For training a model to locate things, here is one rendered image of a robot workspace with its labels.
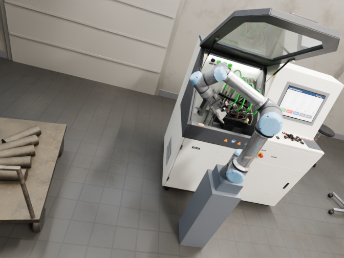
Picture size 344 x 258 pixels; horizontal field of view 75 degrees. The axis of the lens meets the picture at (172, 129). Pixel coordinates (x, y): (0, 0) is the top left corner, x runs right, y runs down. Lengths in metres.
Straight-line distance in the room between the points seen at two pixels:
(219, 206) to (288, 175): 1.10
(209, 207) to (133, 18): 2.91
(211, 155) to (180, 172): 0.38
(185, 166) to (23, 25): 3.25
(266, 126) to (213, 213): 0.92
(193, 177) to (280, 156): 0.89
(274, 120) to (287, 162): 1.33
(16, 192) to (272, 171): 2.31
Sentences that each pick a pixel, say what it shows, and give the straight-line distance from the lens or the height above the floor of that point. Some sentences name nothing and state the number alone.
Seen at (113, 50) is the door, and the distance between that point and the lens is 3.96.
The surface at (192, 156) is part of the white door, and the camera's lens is 2.23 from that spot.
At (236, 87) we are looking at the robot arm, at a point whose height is 1.54.
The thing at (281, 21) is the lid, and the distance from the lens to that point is 1.51.
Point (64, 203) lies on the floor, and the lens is 2.41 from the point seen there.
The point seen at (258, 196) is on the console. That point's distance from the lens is 2.89.
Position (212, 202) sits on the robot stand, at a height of 0.70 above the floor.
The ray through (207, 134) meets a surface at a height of 0.88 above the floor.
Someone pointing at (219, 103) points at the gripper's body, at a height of 1.43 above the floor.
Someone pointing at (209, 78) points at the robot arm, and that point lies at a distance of 1.26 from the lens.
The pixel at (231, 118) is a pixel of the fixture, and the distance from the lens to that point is 2.28.
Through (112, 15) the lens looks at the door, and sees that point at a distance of 3.82.
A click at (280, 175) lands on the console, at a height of 0.58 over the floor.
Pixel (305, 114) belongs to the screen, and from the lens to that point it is 2.60.
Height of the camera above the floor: 2.01
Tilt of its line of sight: 35 degrees down
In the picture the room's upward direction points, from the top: 20 degrees clockwise
